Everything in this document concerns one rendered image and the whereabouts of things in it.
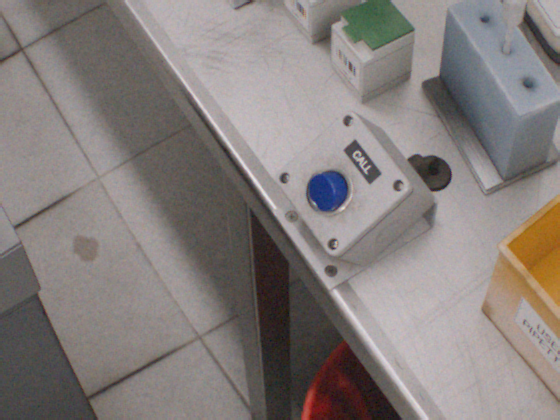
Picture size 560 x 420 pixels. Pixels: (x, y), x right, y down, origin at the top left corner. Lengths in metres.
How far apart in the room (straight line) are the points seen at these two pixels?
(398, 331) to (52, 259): 1.08
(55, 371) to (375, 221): 0.33
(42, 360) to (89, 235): 0.91
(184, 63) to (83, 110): 1.05
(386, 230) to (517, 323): 0.11
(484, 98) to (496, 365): 0.18
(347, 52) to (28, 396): 0.39
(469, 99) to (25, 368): 0.40
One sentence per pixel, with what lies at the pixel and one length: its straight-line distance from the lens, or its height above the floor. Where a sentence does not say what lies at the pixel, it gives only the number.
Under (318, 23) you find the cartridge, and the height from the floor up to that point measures 0.90.
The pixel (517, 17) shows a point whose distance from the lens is 0.82.
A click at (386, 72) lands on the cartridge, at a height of 0.90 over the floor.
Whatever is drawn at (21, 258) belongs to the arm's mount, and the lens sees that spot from 0.84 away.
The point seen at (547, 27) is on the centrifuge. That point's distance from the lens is 0.97.
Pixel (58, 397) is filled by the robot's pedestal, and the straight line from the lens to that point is 1.08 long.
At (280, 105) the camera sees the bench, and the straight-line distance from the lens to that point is 0.94.
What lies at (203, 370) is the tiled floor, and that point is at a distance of 1.79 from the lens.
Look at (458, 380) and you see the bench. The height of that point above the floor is 0.88.
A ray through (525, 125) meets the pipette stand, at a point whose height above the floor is 0.96.
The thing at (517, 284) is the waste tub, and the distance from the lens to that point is 0.80.
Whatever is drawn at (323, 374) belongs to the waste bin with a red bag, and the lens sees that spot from 1.31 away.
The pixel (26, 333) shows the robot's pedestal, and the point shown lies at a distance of 0.94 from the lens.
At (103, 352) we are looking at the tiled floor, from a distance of 1.82.
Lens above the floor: 1.67
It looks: 62 degrees down
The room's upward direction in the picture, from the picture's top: 2 degrees counter-clockwise
